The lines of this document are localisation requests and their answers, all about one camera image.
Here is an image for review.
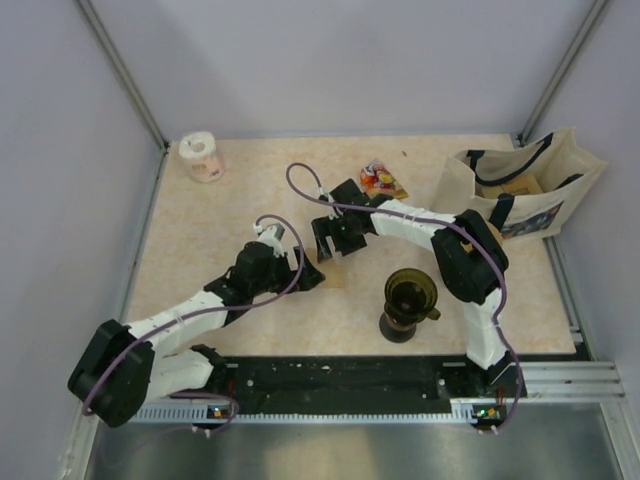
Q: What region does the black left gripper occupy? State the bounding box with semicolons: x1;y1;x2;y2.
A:
250;246;324;296

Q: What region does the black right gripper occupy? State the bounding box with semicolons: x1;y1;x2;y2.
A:
313;212;367;264

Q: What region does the brown paper coffee filter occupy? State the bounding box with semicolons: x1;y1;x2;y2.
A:
486;222;504;245
305;247;346;289

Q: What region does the dark green coffee dripper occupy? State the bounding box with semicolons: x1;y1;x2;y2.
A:
384;268;441;326

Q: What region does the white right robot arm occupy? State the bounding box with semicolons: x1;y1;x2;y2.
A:
312;180;517;396

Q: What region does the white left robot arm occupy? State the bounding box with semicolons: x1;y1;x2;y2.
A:
67;241;325;428

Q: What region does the colourful snack packet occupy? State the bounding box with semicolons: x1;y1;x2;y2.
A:
360;159;408;200

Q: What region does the wrapped toilet paper roll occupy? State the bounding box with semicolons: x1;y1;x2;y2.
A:
178;131;225;183

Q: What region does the cream canvas tote bag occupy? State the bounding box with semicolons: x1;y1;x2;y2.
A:
432;128;607;239

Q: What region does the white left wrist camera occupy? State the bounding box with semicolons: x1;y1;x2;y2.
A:
253;222;285;257

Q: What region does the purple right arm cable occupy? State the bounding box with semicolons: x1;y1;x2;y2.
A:
285;162;525;435

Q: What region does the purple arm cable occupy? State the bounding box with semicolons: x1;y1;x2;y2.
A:
81;214;306;441
285;162;525;435

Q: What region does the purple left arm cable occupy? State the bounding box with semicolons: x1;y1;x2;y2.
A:
81;214;306;441

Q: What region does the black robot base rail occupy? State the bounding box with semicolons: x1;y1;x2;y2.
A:
200;355;526;415

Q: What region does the left aluminium frame post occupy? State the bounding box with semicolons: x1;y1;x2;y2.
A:
72;0;169;151

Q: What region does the aluminium frame post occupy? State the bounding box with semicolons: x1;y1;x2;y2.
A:
512;0;612;147
72;0;169;151

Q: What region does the right aluminium frame post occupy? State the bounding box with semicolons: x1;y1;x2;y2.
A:
512;0;612;147

